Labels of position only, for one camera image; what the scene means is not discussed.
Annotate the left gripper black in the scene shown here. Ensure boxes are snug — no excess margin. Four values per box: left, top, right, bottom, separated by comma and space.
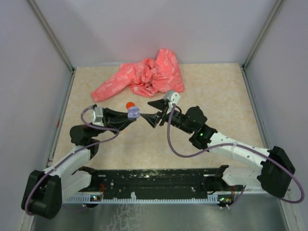
91, 107, 137, 137

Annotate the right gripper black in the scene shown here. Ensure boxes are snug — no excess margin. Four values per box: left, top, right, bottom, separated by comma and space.
141, 98, 194, 134

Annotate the purple earbud charging case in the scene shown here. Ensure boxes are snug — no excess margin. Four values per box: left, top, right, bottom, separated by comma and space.
127, 106, 141, 119

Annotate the orange earbud charging case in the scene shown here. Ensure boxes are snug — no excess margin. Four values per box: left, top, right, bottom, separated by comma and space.
126, 102, 135, 109

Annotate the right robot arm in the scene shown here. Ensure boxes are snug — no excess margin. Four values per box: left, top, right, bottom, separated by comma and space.
141, 100, 295, 198

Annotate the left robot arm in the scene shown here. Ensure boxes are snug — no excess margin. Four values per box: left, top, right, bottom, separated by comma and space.
21, 105, 141, 219

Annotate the pink printed cloth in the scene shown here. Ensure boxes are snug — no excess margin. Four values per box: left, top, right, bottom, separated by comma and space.
91, 49, 184, 102

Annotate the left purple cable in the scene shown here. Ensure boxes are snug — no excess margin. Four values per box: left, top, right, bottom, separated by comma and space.
25, 104, 120, 215

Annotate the purple cable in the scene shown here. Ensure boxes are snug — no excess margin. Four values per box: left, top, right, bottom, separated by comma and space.
25, 104, 120, 215
167, 103, 305, 209

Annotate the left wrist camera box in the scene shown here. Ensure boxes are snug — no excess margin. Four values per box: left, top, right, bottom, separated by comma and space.
92, 106, 104, 127

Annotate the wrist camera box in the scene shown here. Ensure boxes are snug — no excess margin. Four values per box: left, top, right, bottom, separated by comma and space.
92, 106, 104, 127
163, 90, 181, 108

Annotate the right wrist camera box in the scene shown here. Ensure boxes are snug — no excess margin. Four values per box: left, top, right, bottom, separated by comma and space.
163, 90, 181, 108

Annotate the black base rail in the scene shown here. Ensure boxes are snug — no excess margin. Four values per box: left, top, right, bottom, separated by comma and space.
81, 167, 231, 200

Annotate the white slotted cable duct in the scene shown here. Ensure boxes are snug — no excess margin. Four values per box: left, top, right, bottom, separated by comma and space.
64, 193, 220, 204

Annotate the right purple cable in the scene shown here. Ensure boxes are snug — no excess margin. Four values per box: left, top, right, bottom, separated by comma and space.
167, 103, 305, 209

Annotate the left aluminium frame post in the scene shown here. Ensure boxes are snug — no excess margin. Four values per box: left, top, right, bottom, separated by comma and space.
26, 0, 75, 73

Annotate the aluminium frame post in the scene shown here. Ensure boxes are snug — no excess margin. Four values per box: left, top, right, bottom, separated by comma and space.
26, 0, 75, 73
242, 0, 285, 70

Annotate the right aluminium frame post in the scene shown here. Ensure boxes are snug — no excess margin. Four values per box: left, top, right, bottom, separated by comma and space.
242, 0, 285, 70

